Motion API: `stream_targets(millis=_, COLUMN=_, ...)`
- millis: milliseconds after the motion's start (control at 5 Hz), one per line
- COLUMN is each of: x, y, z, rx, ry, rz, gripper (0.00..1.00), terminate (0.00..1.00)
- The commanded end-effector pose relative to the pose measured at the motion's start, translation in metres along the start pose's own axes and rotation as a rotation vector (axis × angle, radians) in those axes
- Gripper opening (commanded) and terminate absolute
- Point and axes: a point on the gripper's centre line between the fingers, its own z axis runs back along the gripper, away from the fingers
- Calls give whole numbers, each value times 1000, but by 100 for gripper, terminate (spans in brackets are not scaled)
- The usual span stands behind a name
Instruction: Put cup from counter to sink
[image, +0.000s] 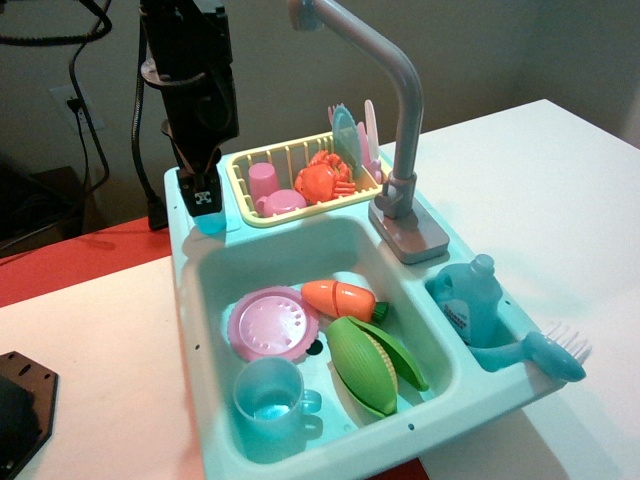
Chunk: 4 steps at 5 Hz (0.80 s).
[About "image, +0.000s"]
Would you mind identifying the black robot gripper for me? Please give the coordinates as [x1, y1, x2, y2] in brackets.
[140, 1, 239, 216]

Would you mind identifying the pink upright cup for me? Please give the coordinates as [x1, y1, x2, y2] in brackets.
[249, 162, 280, 202]

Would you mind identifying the pink lying cup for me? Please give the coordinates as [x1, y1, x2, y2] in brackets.
[255, 189, 307, 218]

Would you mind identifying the teal toy sink unit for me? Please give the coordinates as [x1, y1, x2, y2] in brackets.
[164, 134, 561, 479]

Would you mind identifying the yellow dish rack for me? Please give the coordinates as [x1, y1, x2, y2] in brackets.
[225, 130, 390, 229]

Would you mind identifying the orange toy crab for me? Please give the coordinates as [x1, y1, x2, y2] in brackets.
[294, 150, 356, 204]

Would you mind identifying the pink toy plate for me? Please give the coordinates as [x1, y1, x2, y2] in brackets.
[227, 286, 319, 361]

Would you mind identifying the pink toy fork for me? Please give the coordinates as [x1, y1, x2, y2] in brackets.
[328, 103, 344, 131]

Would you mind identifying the blue plate in rack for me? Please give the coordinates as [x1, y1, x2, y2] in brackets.
[331, 104, 363, 178]

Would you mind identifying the pink toy spoon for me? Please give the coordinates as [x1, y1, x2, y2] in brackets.
[364, 151, 383, 185]

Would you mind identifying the orange toy carrot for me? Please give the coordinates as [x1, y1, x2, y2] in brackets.
[300, 280, 389, 323]

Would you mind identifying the pink toy knife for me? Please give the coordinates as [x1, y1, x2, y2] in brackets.
[364, 99, 379, 162]

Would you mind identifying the grey toy faucet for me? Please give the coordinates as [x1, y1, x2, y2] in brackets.
[287, 1, 449, 265]

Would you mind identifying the green toy corn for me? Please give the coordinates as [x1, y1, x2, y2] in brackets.
[326, 316, 429, 417]

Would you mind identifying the blue dish soap bottle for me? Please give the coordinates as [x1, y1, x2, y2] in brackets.
[427, 254, 503, 348]

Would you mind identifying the blue dish brush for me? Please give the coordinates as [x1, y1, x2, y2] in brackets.
[469, 323, 592, 383]

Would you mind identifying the white wall outlet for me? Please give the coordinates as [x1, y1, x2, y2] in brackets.
[49, 84, 106, 133]

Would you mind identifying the blue mug with handle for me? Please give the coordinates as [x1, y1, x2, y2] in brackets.
[233, 356, 323, 440]

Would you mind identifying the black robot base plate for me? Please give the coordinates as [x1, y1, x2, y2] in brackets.
[1, 351, 59, 479]

